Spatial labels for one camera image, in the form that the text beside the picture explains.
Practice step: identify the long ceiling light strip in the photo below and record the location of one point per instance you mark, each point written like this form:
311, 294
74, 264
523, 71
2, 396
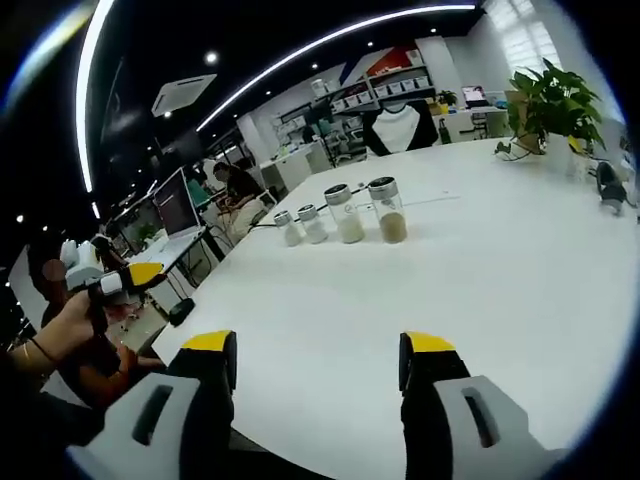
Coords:
320, 47
86, 100

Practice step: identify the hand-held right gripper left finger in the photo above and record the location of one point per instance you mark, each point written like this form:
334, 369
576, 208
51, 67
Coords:
195, 380

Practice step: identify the shelf with white bins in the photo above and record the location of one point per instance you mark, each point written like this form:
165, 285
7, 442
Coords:
385, 87

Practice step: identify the small black device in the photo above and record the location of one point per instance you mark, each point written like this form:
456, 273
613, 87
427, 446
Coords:
181, 310

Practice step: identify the grey object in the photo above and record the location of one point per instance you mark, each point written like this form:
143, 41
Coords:
609, 182

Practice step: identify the round ceiling lamp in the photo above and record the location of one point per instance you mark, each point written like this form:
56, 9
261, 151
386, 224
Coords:
211, 57

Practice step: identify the green potted plant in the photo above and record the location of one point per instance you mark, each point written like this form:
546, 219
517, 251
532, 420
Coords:
555, 105

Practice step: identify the computer monitor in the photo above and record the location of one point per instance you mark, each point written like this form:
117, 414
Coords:
175, 205

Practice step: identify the tall seasoning bottle white contents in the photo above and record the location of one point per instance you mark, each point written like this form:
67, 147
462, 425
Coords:
347, 220

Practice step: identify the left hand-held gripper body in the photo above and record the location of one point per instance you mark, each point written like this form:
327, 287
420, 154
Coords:
85, 265

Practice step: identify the green bottle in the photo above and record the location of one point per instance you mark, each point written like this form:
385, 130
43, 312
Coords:
443, 131

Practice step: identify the small seasoning bottle white contents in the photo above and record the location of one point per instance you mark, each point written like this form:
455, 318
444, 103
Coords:
290, 231
314, 227

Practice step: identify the tall seasoning bottle brown contents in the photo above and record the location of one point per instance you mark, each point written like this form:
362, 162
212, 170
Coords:
390, 220

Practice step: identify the distant laptop screen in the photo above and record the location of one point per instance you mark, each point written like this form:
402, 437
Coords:
474, 95

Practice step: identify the person's left hand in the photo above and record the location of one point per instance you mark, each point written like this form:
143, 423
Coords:
70, 325

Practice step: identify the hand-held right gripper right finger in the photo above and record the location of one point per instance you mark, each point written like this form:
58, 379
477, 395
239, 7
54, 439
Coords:
430, 380

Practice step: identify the small distant plant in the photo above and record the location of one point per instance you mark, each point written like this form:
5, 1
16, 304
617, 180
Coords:
446, 97

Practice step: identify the ceiling air conditioner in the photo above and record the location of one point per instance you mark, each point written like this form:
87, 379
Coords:
182, 92

